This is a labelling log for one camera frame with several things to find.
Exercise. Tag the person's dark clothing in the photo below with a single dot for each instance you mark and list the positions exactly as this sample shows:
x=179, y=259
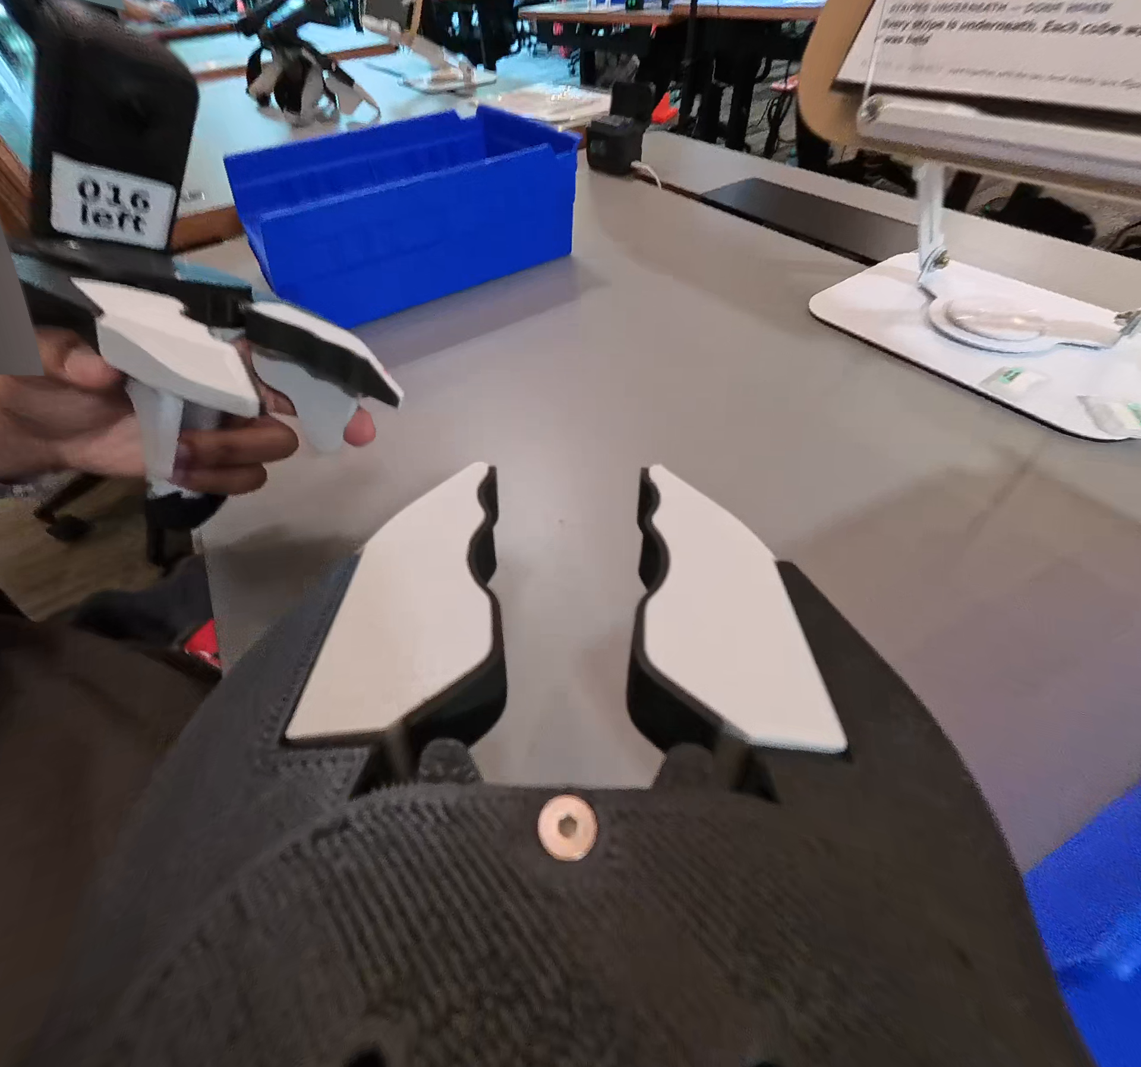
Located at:
x=71, y=773

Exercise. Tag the instruction sheet on clipboard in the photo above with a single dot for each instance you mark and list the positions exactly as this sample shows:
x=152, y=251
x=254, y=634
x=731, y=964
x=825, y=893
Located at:
x=833, y=42

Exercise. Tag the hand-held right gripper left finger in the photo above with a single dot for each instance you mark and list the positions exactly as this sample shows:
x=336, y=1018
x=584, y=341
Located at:
x=401, y=630

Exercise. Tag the printed instruction sheet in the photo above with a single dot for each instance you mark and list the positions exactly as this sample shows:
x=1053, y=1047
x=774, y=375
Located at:
x=1025, y=42

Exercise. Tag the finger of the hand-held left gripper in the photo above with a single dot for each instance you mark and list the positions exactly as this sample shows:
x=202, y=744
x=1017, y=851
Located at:
x=311, y=381
x=169, y=345

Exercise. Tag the small white clip green label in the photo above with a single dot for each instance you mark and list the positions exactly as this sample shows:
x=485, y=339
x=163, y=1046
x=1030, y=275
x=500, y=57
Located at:
x=1114, y=416
x=1011, y=379

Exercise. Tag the black device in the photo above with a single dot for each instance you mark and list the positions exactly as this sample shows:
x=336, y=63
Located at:
x=614, y=144

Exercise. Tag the clear plastic sheet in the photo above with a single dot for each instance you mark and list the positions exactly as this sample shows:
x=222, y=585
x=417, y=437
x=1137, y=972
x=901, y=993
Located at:
x=553, y=104

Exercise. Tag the idle black white gripper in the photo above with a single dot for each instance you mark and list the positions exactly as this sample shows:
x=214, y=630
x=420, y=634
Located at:
x=298, y=60

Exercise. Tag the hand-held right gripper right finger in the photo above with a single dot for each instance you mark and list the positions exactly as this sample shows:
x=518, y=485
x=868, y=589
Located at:
x=731, y=640

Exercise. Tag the grey desk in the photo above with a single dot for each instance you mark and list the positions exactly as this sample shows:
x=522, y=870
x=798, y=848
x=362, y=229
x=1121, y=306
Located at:
x=713, y=372

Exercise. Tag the blue plastic bin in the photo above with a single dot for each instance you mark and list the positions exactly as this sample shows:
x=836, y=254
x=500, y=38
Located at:
x=401, y=229
x=1096, y=925

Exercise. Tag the white document stand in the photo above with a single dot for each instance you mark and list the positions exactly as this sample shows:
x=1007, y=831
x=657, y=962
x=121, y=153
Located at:
x=891, y=309

